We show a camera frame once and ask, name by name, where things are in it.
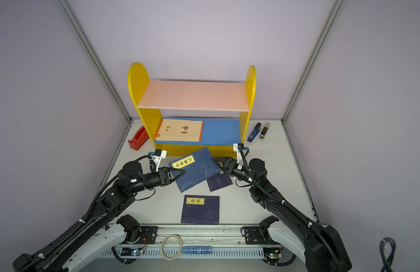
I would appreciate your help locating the blue stapler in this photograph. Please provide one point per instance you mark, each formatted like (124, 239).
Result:
(254, 132)

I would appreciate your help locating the red-edged beige reading book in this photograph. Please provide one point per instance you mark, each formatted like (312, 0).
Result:
(179, 130)

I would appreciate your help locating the grey black stapler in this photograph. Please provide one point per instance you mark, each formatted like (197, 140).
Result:
(264, 130)

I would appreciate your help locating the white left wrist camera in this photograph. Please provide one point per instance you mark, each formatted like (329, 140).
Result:
(155, 159)

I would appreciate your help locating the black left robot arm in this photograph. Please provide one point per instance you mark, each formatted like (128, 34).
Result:
(109, 204)

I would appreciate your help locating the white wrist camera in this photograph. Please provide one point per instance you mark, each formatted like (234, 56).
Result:
(155, 159)
(239, 148)

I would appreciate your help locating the yellow blue pink bookshelf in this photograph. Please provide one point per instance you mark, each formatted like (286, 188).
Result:
(151, 97)

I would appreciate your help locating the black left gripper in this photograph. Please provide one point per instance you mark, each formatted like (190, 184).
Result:
(168, 177)

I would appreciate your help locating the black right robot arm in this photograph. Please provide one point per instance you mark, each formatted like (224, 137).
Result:
(320, 248)

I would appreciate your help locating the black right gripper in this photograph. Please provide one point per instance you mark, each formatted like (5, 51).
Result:
(229, 166)

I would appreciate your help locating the small dark blue poetry book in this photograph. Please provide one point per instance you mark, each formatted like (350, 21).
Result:
(219, 181)

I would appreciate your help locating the large dark blue book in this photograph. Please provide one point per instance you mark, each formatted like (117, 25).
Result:
(201, 210)

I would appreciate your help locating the blue label strip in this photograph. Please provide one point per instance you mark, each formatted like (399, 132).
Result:
(197, 250)

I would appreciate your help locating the red tape dispenser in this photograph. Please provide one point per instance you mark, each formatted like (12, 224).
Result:
(139, 139)

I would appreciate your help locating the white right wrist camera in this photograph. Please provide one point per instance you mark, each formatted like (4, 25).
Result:
(239, 148)

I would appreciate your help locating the masking tape roll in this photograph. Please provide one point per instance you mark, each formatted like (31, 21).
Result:
(171, 247)

